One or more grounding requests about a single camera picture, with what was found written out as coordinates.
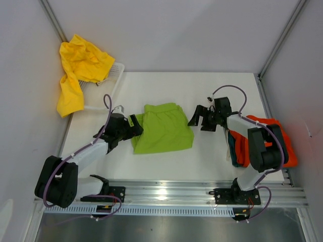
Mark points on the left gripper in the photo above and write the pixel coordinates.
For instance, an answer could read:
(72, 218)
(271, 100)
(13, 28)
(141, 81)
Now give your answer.
(137, 130)

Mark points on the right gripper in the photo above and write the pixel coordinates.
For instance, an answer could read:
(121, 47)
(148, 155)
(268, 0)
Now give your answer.
(200, 111)

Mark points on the lime green shorts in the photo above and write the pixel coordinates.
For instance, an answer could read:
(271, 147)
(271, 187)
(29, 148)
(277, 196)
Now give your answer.
(165, 129)

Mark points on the teal green shorts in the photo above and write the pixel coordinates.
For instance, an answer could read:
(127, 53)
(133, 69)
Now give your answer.
(236, 148)

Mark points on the orange shorts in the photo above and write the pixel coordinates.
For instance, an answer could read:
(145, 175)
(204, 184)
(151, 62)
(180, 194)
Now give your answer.
(292, 161)

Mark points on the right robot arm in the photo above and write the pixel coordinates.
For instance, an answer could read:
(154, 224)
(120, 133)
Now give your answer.
(266, 149)

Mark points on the yellow shorts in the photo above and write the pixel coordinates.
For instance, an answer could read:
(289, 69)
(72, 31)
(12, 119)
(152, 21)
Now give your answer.
(81, 61)

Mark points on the white plastic basket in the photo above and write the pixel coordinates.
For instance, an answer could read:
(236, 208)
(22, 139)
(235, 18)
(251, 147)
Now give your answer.
(94, 92)

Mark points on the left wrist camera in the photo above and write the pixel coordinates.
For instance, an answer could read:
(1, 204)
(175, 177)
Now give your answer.
(118, 110)

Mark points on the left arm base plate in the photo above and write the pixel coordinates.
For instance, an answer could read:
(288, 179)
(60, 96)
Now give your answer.
(118, 192)

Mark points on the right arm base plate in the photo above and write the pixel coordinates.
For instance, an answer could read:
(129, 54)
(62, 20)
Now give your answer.
(226, 196)

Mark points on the slotted cable duct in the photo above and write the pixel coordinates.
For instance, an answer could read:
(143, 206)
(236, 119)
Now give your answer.
(100, 210)

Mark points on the aluminium mounting rail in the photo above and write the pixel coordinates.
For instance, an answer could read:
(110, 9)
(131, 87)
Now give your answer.
(174, 193)

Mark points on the left aluminium frame post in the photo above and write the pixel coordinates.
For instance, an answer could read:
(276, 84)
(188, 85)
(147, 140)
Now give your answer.
(53, 20)

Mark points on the aluminium frame post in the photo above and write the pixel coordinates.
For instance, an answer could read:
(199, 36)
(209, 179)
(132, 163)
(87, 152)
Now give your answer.
(53, 20)
(291, 22)

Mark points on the right aluminium frame post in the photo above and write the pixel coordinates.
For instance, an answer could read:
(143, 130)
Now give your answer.
(291, 22)

